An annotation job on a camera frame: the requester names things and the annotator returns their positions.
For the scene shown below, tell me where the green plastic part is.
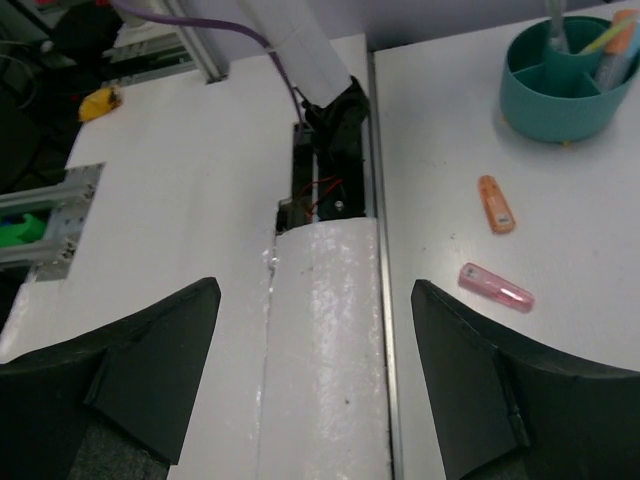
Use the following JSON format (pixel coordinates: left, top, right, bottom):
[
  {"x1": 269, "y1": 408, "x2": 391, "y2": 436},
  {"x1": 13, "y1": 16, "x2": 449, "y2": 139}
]
[{"x1": 0, "y1": 214, "x2": 46, "y2": 248}]

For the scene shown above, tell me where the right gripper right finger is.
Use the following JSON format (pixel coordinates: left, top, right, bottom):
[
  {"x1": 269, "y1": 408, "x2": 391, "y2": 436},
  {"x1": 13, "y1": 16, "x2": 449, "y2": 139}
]
[{"x1": 411, "y1": 280, "x2": 639, "y2": 479}]

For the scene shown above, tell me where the orange tip highlighter body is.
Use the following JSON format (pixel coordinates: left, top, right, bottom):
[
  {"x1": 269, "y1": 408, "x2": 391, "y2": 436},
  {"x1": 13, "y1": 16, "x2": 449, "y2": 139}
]
[{"x1": 594, "y1": 9, "x2": 639, "y2": 92}]

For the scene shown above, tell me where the yellow clear pen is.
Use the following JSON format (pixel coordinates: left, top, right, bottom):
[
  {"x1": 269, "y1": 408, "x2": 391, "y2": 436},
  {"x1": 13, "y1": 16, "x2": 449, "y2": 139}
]
[{"x1": 579, "y1": 16, "x2": 637, "y2": 55}]

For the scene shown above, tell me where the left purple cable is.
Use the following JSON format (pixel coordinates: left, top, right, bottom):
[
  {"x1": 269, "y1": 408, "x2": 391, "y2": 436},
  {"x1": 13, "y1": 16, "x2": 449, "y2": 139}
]
[{"x1": 109, "y1": 0, "x2": 309, "y2": 121}]

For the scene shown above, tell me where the yellow crumpled tape piece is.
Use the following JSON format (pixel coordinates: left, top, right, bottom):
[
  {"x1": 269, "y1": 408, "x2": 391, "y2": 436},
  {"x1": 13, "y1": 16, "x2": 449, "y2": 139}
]
[{"x1": 78, "y1": 86, "x2": 122, "y2": 123}]

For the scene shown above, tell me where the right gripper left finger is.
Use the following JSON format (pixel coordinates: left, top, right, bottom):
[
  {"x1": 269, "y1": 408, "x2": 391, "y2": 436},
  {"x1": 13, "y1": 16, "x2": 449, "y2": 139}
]
[{"x1": 1, "y1": 277, "x2": 221, "y2": 479}]

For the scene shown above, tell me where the teal round organizer container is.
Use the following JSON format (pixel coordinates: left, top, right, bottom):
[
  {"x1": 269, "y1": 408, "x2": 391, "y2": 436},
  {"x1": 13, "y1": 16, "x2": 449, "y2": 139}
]
[{"x1": 499, "y1": 16, "x2": 639, "y2": 143}]

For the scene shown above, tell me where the pink correction tape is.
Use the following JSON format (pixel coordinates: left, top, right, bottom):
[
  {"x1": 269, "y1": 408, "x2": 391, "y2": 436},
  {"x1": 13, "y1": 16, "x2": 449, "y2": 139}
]
[{"x1": 458, "y1": 263, "x2": 535, "y2": 313}]

